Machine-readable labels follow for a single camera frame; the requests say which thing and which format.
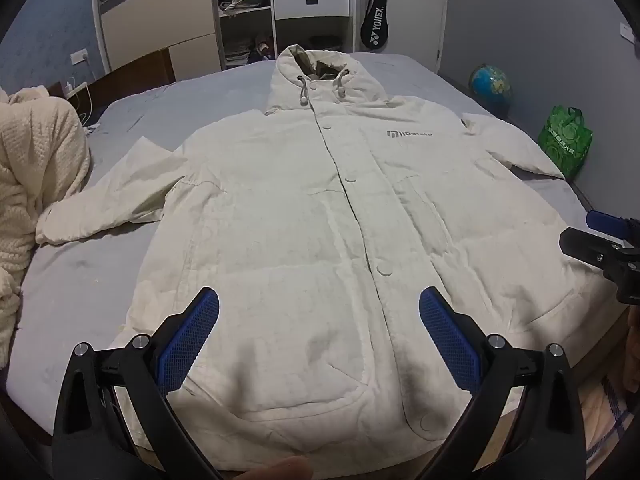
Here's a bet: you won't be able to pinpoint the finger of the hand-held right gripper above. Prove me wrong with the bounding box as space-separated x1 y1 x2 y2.
586 210 640 239
559 227 640 306

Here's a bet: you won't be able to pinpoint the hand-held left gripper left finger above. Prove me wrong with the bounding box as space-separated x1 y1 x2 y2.
51 286 224 480

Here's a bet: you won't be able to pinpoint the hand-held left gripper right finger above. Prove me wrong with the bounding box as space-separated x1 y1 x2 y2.
414 286 587 480

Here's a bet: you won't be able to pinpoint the cream hooded jacket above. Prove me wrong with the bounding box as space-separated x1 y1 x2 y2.
35 45 621 471

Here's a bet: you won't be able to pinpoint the person's left hand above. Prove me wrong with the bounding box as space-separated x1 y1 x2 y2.
247 456 316 480

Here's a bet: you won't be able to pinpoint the green shopping bag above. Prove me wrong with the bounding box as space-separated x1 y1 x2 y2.
538 105 594 180

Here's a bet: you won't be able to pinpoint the person's plaid pants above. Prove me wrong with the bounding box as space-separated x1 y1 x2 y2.
580 360 640 461

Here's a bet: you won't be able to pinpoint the blue globe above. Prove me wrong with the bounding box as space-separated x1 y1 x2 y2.
468 64 513 116

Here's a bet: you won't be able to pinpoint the cream fluffy blanket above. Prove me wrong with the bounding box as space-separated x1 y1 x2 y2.
0 85 92 346

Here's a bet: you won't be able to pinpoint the bed with grey sheet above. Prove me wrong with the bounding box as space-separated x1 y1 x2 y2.
5 52 626 461

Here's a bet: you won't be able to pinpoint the brown wooden headboard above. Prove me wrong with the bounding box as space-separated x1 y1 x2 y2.
67 47 176 116

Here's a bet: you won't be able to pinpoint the stack of papers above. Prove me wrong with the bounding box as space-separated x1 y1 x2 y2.
224 40 251 68

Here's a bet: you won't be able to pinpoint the white shelf unit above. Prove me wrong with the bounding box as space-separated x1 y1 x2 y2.
210 0 356 71

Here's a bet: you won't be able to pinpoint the black racket bag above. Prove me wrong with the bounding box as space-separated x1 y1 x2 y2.
358 0 387 52

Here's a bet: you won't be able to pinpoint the white wardrobe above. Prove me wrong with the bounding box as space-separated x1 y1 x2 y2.
91 0 223 81

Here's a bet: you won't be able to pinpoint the white charger with cable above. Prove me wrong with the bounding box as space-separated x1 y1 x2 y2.
62 77 98 133

